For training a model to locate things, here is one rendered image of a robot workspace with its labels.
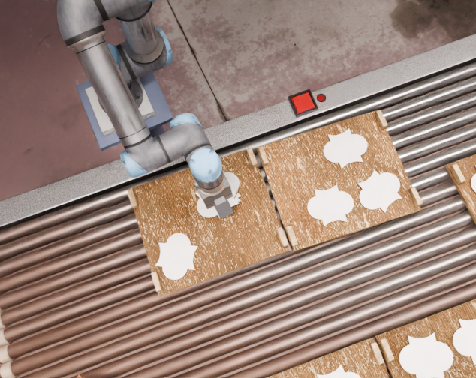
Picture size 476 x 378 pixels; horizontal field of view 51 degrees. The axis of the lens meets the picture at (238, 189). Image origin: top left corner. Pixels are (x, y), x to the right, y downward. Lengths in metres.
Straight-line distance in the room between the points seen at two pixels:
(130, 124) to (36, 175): 1.61
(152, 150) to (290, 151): 0.50
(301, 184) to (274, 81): 1.30
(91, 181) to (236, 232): 0.50
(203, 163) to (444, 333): 0.82
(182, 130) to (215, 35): 1.71
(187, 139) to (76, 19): 0.37
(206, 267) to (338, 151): 0.54
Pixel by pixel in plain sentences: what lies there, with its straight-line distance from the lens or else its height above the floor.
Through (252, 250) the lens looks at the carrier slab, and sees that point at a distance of 1.48.
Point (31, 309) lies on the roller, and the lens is 1.63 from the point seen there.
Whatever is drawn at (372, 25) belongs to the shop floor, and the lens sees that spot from 3.00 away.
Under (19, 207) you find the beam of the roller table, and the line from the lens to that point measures 1.72.
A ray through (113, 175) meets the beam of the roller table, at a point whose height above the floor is 0.92.
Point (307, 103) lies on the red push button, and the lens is 1.65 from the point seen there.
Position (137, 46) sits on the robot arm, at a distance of 1.48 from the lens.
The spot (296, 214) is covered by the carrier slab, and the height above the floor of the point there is 0.94.
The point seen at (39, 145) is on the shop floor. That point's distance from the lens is 2.86.
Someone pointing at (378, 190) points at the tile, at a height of 0.95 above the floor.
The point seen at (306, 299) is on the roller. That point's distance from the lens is 1.49.
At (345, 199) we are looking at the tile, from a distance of 1.53.
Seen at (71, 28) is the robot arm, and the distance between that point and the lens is 1.21.
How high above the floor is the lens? 2.39
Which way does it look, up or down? 72 degrees down
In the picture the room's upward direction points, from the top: 10 degrees counter-clockwise
